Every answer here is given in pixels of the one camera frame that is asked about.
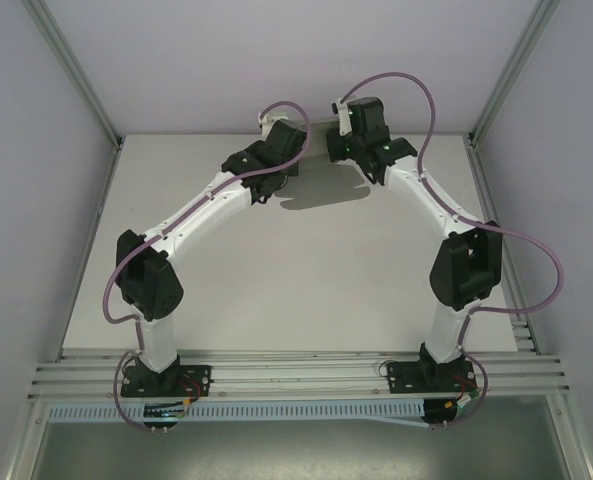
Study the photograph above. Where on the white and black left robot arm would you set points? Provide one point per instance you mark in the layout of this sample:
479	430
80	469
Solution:
151	280

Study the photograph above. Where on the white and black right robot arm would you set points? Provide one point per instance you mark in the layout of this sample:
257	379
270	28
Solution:
466	270

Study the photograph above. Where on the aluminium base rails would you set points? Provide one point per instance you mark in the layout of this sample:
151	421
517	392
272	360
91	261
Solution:
301	372

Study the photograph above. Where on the grey metal lower panel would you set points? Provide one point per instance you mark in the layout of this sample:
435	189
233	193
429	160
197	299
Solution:
301	452

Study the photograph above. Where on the aluminium side rail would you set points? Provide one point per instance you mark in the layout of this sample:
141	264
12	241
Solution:
488	200
88	250

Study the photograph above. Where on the aluminium frame post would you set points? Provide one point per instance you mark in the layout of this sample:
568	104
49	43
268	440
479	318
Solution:
512	75
78	75

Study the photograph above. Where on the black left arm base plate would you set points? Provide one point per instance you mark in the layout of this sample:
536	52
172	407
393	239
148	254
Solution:
196	380

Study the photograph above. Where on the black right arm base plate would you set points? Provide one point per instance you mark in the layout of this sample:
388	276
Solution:
401	377

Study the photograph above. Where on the aluminium lower frame bar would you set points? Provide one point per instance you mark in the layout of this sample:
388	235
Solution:
568	440
26	440

